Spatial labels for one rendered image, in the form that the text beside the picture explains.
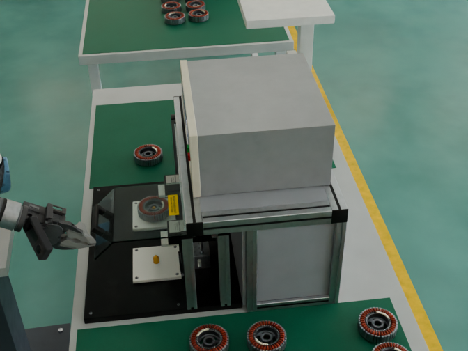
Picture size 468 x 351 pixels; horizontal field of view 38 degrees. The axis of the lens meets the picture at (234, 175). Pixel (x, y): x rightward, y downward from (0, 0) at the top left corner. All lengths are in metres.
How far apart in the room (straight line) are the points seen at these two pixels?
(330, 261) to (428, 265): 1.44
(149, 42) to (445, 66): 2.35
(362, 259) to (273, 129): 0.65
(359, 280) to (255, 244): 0.44
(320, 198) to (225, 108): 0.36
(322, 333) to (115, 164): 1.12
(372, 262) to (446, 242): 1.32
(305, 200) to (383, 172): 2.07
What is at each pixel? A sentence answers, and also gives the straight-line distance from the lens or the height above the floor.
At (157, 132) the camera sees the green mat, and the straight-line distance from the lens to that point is 2.85.
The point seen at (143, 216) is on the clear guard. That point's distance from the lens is 1.92.
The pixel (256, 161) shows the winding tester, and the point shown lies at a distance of 1.84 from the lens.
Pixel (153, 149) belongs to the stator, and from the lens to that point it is 2.70.
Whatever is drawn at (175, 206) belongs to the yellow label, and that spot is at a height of 1.07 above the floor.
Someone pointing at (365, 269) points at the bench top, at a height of 0.75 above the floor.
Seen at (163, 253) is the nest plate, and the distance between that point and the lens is 2.22.
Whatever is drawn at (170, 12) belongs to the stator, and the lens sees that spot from 3.85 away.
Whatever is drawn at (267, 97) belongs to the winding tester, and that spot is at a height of 1.32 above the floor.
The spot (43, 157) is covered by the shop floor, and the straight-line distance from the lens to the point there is 4.17.
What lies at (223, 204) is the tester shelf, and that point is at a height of 1.11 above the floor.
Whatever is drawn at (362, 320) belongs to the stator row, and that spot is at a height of 0.79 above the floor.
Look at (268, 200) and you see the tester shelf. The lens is 1.87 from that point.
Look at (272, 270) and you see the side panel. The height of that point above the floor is 0.90.
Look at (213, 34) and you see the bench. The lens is 3.66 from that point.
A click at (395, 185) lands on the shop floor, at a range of 3.84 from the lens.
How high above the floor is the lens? 2.29
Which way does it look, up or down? 37 degrees down
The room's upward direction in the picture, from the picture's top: 1 degrees counter-clockwise
